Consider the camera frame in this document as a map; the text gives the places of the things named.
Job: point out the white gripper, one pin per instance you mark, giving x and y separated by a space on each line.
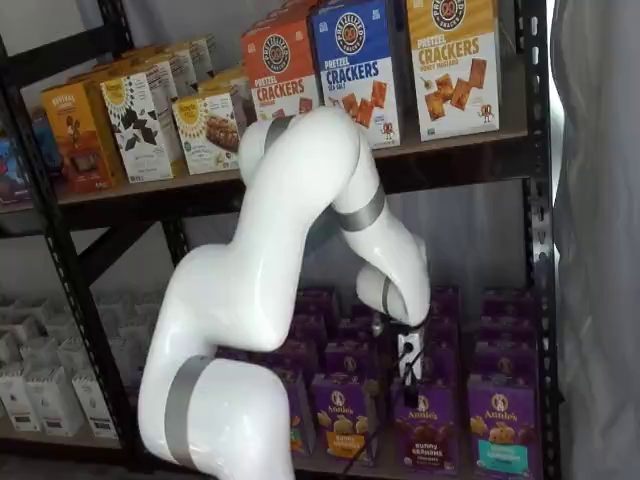
404 372

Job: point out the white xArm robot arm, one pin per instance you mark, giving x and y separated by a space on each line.
225 300

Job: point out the purple Annie's box brown patch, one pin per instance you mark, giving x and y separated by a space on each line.
425 440
442 365

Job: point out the purple Annie's box orange patch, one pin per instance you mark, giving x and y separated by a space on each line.
345 415
350 361

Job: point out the purple Annie's box teal patch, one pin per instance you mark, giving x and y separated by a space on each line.
507 302
505 330
505 360
505 425

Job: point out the purple Annie's box green patch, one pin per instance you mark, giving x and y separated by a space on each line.
301 415

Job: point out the white box dark label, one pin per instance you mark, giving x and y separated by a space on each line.
39 355
17 405
97 407
55 402
75 355

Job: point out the yellow pretzel crackers box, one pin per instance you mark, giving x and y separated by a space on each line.
452 70

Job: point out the blue pretzel crackers box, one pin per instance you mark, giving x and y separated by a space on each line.
355 70

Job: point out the white snack bar box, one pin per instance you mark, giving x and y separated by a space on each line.
205 135

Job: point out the yellow box brown side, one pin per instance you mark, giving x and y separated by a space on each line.
242 100

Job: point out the orange pretzel crackers box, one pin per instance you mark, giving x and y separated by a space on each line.
280 75

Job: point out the white box black crackers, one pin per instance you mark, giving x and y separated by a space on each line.
137 130

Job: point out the yellow box white label side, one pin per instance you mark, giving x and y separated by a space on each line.
206 55

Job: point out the orange brown cookie box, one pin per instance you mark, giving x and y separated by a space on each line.
75 140

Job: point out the black metal shelving rack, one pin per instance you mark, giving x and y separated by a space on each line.
537 200

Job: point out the grey plastic curtain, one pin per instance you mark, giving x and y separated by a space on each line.
600 225

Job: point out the blue snack package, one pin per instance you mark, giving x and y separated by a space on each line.
47 140

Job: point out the dark purple snack package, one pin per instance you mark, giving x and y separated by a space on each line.
15 170

